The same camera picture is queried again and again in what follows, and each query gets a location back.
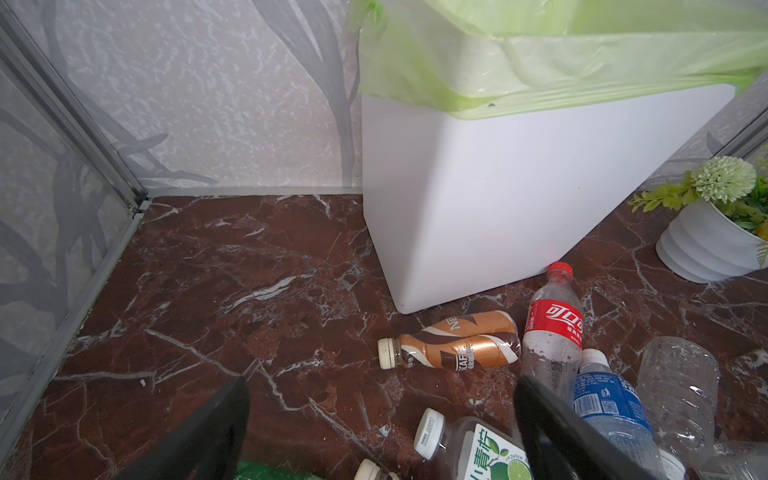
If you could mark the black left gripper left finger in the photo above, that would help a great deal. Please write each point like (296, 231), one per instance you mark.
(207, 445)

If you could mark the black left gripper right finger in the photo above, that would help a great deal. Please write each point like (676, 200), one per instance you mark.
(560, 445)

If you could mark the blue label Pocari bottle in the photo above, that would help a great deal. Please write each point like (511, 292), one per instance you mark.
(609, 404)

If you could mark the clear unlabelled plastic bottle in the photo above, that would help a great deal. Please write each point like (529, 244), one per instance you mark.
(678, 387)

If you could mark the square clear plastic bottle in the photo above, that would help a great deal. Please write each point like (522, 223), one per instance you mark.
(735, 460)

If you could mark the white trash bin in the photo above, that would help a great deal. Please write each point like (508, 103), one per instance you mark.
(456, 207)

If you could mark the green bin liner bag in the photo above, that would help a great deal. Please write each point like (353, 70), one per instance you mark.
(485, 59)

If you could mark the green plastic bottle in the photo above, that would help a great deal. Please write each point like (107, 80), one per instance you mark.
(258, 471)

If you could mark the lime label tea bottle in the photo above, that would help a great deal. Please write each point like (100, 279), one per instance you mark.
(469, 448)

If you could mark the red label cola bottle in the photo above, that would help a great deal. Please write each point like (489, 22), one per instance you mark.
(553, 337)

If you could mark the brown gold coffee bottle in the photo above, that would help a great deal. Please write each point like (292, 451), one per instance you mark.
(457, 343)

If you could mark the white pot flower plant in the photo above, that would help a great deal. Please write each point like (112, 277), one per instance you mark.
(720, 231)

